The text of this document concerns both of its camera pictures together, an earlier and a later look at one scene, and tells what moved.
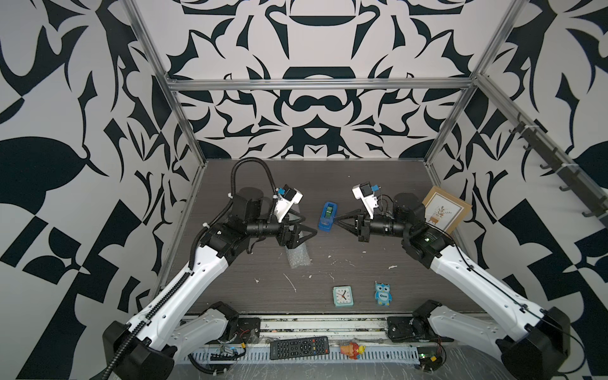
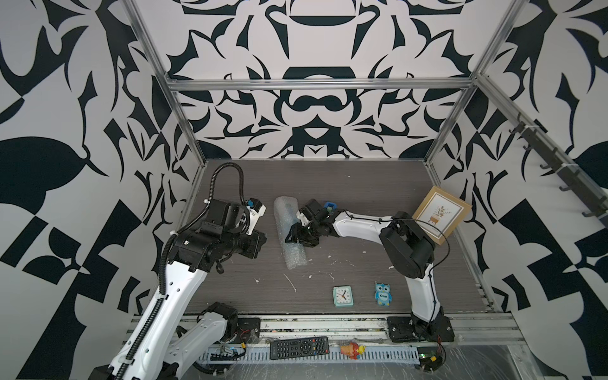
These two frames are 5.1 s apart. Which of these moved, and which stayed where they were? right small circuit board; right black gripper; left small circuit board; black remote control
Moved: right black gripper
Stayed: left small circuit board; right small circuit board; black remote control
